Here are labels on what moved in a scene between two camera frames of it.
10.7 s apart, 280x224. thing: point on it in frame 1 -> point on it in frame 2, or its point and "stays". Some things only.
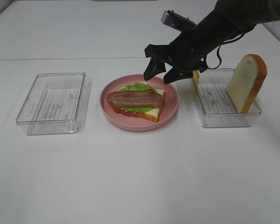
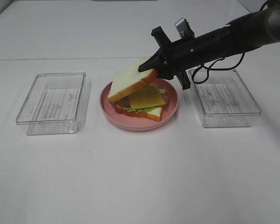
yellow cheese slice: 196,78 -> 149,96
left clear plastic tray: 56,103 stays
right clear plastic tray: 217,108 stays
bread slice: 248,76 -> 128,80
